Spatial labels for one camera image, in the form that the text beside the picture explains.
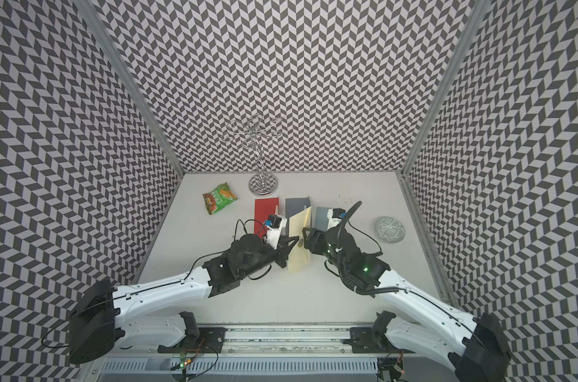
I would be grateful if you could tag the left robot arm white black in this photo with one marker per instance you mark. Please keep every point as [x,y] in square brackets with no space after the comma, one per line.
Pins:
[106,317]

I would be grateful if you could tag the light blue envelope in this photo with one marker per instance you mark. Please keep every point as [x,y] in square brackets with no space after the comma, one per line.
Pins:
[320,219]

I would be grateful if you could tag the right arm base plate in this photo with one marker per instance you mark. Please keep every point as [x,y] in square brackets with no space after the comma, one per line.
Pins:
[373,339]

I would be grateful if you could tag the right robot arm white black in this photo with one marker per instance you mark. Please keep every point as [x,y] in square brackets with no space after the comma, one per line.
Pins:
[475,349]

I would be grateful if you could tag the chrome wire stand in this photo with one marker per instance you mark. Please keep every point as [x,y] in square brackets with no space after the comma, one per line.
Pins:
[253,130]

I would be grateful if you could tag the aluminium front rail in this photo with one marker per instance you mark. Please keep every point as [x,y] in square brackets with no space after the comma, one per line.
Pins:
[301,339]

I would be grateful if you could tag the cream yellow envelope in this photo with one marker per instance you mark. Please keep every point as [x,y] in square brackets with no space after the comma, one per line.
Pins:
[299,256]

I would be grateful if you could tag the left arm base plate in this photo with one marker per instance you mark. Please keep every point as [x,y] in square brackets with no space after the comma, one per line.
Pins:
[194,338]

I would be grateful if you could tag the patterned ceramic bowl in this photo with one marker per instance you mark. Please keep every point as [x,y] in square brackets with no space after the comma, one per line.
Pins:
[390,230]

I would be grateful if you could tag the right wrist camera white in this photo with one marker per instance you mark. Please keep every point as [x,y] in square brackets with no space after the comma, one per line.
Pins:
[335,217]

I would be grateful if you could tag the green snack bag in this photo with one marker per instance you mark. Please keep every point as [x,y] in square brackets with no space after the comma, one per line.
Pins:
[219,198]

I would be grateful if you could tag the dark grey envelope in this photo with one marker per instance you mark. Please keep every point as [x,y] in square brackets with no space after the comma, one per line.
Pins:
[294,205]

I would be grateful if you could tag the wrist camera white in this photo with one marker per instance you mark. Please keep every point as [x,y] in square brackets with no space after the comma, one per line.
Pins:
[274,226]
[335,217]

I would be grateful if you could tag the red envelope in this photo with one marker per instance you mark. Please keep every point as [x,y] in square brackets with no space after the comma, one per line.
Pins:
[264,207]

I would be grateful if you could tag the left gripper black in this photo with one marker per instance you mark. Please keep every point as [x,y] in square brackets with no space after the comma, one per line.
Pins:
[279,251]

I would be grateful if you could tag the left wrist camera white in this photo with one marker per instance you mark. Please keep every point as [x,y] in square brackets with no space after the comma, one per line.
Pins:
[274,226]

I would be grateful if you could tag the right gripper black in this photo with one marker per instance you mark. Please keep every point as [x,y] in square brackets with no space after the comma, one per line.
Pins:
[317,241]

